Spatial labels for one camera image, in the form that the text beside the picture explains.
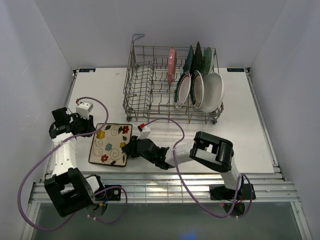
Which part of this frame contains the cream floral square plate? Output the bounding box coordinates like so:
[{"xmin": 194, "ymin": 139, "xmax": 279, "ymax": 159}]
[{"xmin": 88, "ymin": 123, "xmax": 133, "ymax": 167}]

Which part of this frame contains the round plate teal red rim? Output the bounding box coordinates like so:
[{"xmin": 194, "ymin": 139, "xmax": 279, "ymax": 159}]
[{"xmin": 190, "ymin": 70, "xmax": 204, "ymax": 109}]

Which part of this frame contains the teal square plate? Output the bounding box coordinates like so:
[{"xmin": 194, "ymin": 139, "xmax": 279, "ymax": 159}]
[{"xmin": 183, "ymin": 45, "xmax": 194, "ymax": 74}]

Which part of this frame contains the pink dotted scalloped plate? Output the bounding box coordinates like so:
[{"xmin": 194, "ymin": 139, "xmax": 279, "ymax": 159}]
[{"xmin": 167, "ymin": 48, "xmax": 177, "ymax": 84}]

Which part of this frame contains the black floral square plate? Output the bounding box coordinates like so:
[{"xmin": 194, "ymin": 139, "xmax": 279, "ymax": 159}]
[{"xmin": 190, "ymin": 41, "xmax": 203, "ymax": 74}]

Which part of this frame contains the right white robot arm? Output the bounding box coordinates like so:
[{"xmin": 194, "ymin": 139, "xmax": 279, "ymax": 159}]
[{"xmin": 121, "ymin": 131, "xmax": 244, "ymax": 200}]

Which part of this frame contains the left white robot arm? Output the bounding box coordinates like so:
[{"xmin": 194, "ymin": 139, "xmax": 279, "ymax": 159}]
[{"xmin": 44, "ymin": 101, "xmax": 106, "ymax": 217}]

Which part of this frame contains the left black table label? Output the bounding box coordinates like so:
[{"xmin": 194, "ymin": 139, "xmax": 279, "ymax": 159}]
[{"xmin": 78, "ymin": 68, "xmax": 96, "ymax": 73}]

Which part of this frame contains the black table label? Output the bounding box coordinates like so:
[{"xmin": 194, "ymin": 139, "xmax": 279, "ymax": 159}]
[
  {"xmin": 78, "ymin": 68, "xmax": 96, "ymax": 73},
  {"xmin": 227, "ymin": 67, "xmax": 245, "ymax": 73}
]

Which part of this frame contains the pale green plate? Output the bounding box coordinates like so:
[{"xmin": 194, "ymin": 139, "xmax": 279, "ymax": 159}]
[{"xmin": 202, "ymin": 47, "xmax": 214, "ymax": 77}]

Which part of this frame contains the right black table label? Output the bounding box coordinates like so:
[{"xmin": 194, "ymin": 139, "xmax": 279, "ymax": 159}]
[{"xmin": 227, "ymin": 67, "xmax": 245, "ymax": 73}]

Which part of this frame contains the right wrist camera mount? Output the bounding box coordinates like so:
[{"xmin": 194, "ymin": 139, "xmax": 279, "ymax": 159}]
[{"xmin": 137, "ymin": 123, "xmax": 151, "ymax": 140}]

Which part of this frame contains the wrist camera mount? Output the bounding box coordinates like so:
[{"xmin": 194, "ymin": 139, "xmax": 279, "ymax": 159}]
[
  {"xmin": 137, "ymin": 123, "xmax": 151, "ymax": 140},
  {"xmin": 75, "ymin": 101, "xmax": 94, "ymax": 120}
]

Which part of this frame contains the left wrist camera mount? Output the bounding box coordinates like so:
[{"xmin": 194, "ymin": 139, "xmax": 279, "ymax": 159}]
[{"xmin": 75, "ymin": 101, "xmax": 94, "ymax": 120}]

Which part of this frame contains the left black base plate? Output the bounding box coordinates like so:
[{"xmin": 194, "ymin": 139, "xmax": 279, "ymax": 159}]
[{"xmin": 97, "ymin": 185, "xmax": 122, "ymax": 202}]

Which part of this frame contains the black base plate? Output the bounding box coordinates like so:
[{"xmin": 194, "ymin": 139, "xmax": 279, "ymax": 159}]
[
  {"xmin": 97, "ymin": 185, "xmax": 122, "ymax": 202},
  {"xmin": 209, "ymin": 183, "xmax": 256, "ymax": 201}
]

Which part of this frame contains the grey wire dish rack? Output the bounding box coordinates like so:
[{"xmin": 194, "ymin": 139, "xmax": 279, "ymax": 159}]
[{"xmin": 122, "ymin": 34, "xmax": 224, "ymax": 124}]

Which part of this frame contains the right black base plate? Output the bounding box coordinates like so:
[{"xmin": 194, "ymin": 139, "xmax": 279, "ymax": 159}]
[{"xmin": 209, "ymin": 183, "xmax": 256, "ymax": 201}]

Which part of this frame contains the aluminium rail frame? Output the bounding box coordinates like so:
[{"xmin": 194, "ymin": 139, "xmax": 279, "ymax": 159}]
[{"xmin": 27, "ymin": 67, "xmax": 313, "ymax": 240}]

